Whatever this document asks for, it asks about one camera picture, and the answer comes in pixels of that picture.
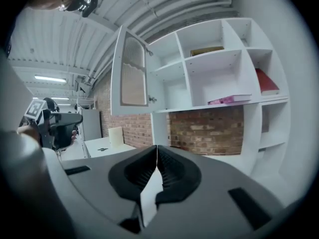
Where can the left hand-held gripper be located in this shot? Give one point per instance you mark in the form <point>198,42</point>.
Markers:
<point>37,113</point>

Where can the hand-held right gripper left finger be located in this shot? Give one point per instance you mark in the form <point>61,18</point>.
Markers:
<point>99,178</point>

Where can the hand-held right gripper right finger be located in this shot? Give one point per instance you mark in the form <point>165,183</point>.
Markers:
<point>219,195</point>

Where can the white cabinet door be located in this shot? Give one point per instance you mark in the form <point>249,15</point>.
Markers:
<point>115,83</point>

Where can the person's left forearm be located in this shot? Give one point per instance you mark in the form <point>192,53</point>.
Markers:
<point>27,134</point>

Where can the plain white side desk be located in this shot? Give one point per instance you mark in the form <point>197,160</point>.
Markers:
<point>104,143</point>

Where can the white cabinet with glass door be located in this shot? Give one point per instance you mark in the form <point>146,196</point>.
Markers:
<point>214,78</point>

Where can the beige board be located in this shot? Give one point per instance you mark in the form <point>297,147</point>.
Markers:
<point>115,137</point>

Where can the long ceiling light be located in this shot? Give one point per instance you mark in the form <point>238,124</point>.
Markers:
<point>49,78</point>

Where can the pink book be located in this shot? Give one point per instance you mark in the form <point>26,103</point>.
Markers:
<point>229,99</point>

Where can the red book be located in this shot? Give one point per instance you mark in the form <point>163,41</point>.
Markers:
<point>266,83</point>

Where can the gold-brown book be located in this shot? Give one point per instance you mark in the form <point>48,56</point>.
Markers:
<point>207,51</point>

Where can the black head-mounted camera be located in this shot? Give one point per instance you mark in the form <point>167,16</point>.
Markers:
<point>87,1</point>

